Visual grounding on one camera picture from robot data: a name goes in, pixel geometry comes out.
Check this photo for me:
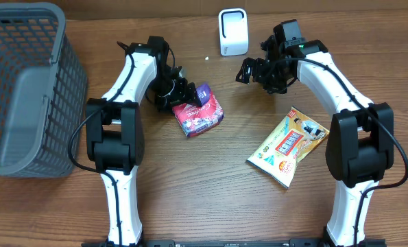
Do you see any red purple tissue pack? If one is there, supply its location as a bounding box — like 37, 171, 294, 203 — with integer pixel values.
173, 84, 224, 138

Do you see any yellow snack bag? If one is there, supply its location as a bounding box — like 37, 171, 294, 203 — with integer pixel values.
247, 107, 329, 189

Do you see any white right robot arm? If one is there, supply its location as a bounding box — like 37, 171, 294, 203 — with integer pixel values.
236, 20, 408, 246

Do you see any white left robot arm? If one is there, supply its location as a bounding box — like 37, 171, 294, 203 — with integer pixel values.
67, 36, 202, 246

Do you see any white barcode scanner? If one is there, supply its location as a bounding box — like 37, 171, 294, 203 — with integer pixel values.
218, 8, 249, 56

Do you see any grey plastic mesh basket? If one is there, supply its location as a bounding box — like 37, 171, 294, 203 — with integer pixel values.
0, 3, 88, 178

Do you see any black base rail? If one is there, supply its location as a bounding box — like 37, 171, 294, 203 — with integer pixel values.
81, 238, 387, 247

